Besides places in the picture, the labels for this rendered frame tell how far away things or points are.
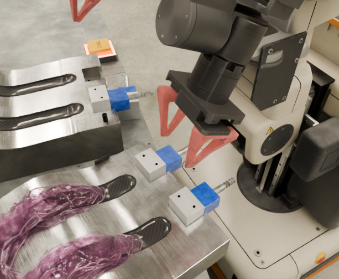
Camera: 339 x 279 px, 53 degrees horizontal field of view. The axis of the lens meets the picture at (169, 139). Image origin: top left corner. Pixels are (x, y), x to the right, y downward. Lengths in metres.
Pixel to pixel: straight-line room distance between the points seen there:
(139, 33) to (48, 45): 1.69
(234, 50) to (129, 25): 2.49
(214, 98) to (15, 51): 0.81
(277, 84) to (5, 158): 0.54
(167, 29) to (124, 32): 2.42
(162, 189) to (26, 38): 0.74
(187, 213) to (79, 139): 0.27
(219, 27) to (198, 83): 0.08
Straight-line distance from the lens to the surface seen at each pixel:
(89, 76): 0.85
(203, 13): 0.35
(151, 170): 0.61
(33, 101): 0.79
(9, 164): 0.73
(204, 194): 0.59
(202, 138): 0.41
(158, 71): 2.34
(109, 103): 0.70
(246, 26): 0.40
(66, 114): 0.74
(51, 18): 1.28
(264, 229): 1.27
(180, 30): 0.35
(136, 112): 0.80
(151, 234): 0.58
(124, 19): 2.96
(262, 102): 0.71
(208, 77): 0.41
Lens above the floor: 1.36
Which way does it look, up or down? 47 degrees down
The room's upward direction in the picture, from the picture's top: straight up
